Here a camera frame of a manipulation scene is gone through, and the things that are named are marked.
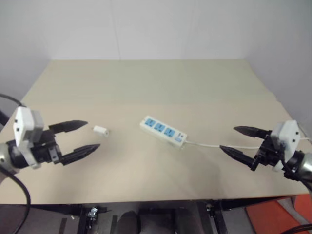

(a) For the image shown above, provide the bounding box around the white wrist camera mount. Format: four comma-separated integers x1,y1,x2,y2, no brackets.
271,119,306,173
13,106,45,170

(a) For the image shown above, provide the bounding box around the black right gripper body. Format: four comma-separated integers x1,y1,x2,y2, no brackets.
251,131,285,172

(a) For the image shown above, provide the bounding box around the small white plug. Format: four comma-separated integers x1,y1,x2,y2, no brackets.
92,125,111,139

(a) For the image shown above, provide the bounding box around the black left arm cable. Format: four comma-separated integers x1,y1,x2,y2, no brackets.
0,94,32,234

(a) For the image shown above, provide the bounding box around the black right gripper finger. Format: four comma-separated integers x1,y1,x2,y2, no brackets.
219,145,257,169
233,125,272,139

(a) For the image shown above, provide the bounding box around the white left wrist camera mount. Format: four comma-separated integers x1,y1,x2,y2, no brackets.
13,106,45,170

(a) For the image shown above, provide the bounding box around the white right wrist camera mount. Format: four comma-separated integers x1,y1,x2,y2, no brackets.
271,119,306,173

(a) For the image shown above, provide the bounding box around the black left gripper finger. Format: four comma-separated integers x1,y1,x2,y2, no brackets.
60,143,101,167
48,119,88,135

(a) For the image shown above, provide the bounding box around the white power strip cable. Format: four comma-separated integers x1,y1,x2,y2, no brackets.
184,136,312,150

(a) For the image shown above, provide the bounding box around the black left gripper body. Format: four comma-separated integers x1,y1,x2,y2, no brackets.
31,129,63,167

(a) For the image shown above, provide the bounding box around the black metal table frame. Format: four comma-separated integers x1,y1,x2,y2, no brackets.
26,195,302,234

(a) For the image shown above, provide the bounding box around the white blue power strip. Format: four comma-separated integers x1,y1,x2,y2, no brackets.
139,115,188,150

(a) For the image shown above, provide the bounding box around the orange red mat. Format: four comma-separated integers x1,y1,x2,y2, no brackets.
244,195,312,234

